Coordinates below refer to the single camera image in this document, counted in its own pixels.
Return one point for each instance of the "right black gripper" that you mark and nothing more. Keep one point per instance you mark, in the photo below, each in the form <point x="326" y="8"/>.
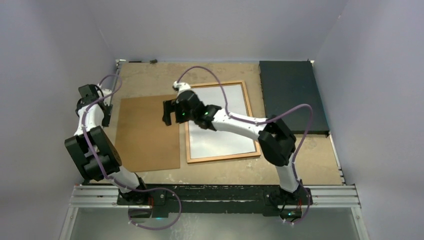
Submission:
<point x="171" y="106"/>

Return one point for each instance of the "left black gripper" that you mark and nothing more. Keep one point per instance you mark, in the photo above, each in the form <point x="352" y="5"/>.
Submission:
<point x="105" y="121"/>

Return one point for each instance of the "brown backing board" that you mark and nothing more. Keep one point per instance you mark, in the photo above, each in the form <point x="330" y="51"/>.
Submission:
<point x="142" y="140"/>

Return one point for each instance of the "wooden picture frame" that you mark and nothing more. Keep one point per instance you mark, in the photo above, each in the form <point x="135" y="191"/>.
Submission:
<point x="256" y="145"/>

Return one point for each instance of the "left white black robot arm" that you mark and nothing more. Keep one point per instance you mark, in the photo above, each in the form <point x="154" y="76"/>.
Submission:
<point x="91" y="150"/>

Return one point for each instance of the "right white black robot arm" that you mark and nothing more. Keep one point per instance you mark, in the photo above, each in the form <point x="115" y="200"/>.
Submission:
<point x="276" y="140"/>

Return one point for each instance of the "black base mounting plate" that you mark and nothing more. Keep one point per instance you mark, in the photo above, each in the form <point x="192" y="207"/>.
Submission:
<point x="266" y="200"/>

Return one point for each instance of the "dark rectangular box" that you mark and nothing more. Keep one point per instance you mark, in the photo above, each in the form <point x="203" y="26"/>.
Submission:
<point x="287" y="84"/>

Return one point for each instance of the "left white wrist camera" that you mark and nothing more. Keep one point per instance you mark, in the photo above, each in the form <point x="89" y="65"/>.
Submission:
<point x="103" y="93"/>

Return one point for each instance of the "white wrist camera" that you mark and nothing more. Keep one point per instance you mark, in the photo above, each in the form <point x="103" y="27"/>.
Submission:
<point x="180" y="87"/>
<point x="103" y="93"/>

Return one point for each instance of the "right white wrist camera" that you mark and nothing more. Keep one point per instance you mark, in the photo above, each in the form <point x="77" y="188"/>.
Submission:
<point x="180" y="87"/>

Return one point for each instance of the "aluminium rail beam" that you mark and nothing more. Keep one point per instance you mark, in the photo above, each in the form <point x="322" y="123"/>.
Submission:
<point x="323" y="196"/>

